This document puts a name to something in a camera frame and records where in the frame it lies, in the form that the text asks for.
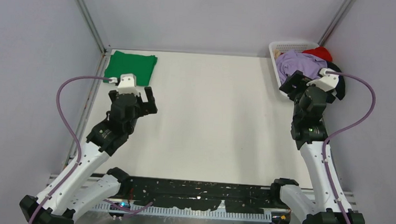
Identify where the purple t shirt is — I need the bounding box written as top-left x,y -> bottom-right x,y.
275,50 -> 328,85

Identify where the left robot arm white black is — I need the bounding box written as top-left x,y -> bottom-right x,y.
19,86 -> 158,224

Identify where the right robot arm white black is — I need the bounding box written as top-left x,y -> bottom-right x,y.
269,69 -> 365,224

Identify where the black t shirt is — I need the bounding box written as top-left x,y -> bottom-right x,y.
326,61 -> 346,104

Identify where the beige t shirt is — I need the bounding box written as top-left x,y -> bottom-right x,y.
274,49 -> 281,58

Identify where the white plastic basket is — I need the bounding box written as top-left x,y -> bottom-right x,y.
268,40 -> 319,89

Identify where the red t shirt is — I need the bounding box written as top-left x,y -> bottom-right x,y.
303,46 -> 333,62

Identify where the folded green t shirt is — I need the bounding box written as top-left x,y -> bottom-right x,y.
104,51 -> 158,87

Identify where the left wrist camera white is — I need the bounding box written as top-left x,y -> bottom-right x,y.
117,74 -> 139,96

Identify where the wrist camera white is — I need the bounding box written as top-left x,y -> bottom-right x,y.
117,74 -> 139,96
306,68 -> 339,92

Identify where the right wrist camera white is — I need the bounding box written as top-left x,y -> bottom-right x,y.
306,68 -> 339,92

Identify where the right corner metal post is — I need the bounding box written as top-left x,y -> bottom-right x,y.
317,0 -> 357,46

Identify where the corner metal post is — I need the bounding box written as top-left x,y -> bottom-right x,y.
75,0 -> 107,55
317,0 -> 357,46

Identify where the white slotted cable duct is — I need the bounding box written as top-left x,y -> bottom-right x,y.
54,197 -> 293,224

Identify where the aluminium frame rail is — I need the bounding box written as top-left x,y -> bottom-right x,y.
43,170 -> 360,220

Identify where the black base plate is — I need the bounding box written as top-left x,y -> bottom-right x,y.
96,174 -> 305,219

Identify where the left corner metal post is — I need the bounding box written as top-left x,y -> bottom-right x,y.
75,0 -> 107,55

